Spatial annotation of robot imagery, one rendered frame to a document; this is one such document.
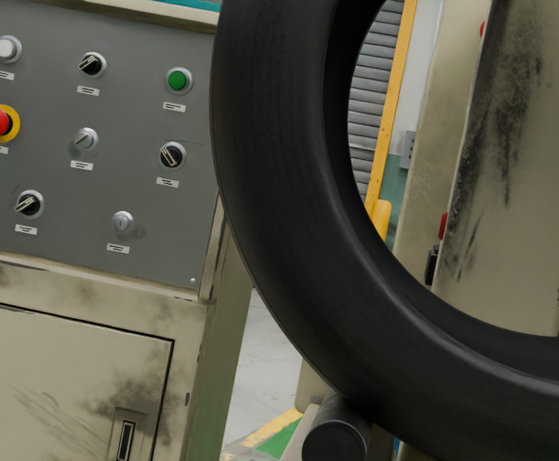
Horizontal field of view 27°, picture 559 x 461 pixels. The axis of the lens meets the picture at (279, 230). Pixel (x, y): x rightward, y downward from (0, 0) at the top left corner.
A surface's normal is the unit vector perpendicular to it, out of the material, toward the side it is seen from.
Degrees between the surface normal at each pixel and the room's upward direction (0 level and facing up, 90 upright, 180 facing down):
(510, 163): 90
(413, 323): 99
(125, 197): 90
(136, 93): 90
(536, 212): 90
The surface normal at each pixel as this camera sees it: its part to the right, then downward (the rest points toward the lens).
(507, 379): -0.18, 0.20
